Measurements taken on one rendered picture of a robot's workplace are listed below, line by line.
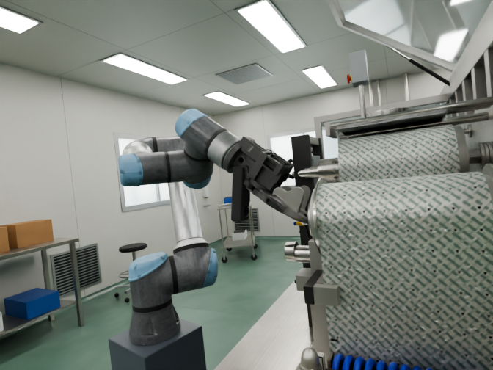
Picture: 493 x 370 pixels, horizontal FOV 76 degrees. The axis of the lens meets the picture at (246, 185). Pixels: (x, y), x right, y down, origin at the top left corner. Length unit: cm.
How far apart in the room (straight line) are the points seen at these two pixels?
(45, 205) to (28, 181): 32
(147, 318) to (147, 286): 9
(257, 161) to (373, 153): 28
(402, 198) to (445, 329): 19
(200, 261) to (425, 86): 559
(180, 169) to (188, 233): 33
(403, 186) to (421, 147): 23
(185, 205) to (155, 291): 27
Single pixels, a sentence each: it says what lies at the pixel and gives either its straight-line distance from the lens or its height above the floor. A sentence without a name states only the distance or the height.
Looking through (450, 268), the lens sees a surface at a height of 118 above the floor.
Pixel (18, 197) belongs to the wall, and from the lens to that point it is 415.
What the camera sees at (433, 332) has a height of 109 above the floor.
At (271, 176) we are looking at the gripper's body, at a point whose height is 134.
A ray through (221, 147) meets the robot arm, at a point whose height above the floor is 141.
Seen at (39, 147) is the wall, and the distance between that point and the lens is 432.
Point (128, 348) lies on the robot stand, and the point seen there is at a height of 90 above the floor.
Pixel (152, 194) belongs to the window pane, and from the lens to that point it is 543.
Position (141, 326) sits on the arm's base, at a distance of 102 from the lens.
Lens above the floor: 134
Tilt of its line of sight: 1 degrees down
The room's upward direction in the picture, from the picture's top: 6 degrees counter-clockwise
